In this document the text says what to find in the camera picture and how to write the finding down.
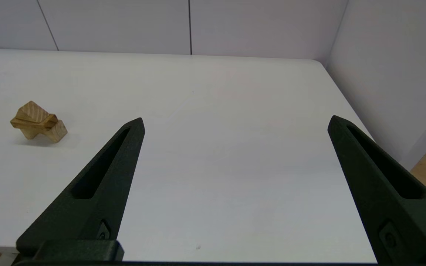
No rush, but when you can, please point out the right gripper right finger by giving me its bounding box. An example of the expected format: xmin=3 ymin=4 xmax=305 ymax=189
xmin=328 ymin=115 xmax=426 ymax=263

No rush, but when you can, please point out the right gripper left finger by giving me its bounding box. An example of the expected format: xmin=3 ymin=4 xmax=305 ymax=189
xmin=15 ymin=117 xmax=145 ymax=263

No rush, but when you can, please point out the arched wooden building block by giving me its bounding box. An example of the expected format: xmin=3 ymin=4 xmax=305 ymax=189
xmin=21 ymin=120 xmax=68 ymax=144

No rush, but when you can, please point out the triangular wooden building block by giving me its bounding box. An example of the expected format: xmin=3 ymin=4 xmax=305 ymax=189
xmin=16 ymin=101 xmax=51 ymax=122

